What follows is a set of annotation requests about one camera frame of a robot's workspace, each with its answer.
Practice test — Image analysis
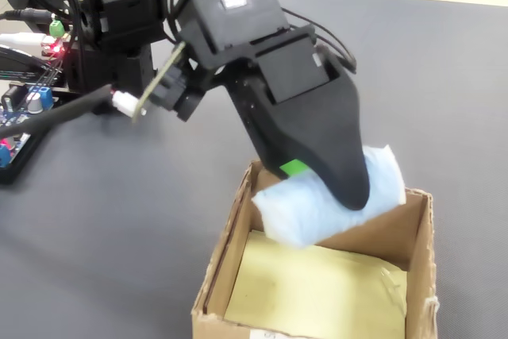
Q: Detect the blue circuit board in holder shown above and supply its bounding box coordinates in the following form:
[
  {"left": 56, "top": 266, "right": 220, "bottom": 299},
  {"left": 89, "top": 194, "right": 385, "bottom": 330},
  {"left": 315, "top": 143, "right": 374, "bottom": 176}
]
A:
[{"left": 0, "top": 76, "right": 56, "bottom": 186}]

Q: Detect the black gripper servo cable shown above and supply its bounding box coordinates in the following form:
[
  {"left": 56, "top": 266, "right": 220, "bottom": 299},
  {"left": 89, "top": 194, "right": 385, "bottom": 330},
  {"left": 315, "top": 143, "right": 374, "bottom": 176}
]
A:
[{"left": 282, "top": 6, "right": 359, "bottom": 76}]

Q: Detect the black arm wire bundle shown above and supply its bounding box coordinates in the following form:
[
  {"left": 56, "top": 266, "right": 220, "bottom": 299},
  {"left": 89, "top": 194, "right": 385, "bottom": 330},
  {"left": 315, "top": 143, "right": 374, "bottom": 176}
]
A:
[{"left": 157, "top": 0, "right": 223, "bottom": 44}]

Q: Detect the controller board with green terminal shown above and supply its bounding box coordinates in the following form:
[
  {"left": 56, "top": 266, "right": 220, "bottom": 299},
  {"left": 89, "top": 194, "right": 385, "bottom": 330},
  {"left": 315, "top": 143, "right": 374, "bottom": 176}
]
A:
[{"left": 39, "top": 17, "right": 75, "bottom": 63}]

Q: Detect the small camera circuit board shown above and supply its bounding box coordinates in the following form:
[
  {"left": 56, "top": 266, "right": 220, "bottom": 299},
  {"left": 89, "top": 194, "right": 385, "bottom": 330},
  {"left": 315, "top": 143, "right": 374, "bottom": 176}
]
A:
[{"left": 131, "top": 40, "right": 204, "bottom": 125}]

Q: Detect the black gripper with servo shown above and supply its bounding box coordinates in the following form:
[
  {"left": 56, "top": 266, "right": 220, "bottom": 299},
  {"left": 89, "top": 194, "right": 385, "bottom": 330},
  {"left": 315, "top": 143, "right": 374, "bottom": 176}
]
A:
[{"left": 201, "top": 24, "right": 373, "bottom": 212}]

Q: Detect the grey table mat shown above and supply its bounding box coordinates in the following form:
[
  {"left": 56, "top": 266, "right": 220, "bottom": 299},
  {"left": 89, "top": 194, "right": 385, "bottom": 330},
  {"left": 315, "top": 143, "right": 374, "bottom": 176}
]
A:
[{"left": 0, "top": 0, "right": 508, "bottom": 339}]

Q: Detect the brown cardboard box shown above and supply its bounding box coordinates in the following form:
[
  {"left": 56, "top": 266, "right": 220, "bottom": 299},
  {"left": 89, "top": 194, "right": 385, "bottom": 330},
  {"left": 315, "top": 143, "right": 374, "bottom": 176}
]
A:
[{"left": 190, "top": 160, "right": 441, "bottom": 339}]

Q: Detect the yellow paper box liner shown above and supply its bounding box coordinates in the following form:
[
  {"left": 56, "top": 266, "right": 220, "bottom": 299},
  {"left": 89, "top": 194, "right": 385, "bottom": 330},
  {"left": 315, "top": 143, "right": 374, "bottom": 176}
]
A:
[{"left": 223, "top": 229, "right": 410, "bottom": 339}]

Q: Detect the white blue block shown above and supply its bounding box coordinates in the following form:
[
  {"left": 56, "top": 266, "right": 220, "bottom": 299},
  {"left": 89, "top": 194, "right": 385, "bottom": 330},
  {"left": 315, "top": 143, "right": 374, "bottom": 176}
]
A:
[{"left": 251, "top": 144, "right": 408, "bottom": 249}]

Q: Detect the black power plug cable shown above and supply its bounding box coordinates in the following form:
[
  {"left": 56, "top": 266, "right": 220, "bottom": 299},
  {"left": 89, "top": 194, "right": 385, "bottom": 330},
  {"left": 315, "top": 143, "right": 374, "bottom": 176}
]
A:
[{"left": 0, "top": 6, "right": 56, "bottom": 25}]

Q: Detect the black braided camera cable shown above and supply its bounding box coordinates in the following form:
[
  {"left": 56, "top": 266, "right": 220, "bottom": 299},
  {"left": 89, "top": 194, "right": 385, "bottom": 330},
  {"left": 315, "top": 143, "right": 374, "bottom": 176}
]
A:
[{"left": 0, "top": 83, "right": 139, "bottom": 138}]

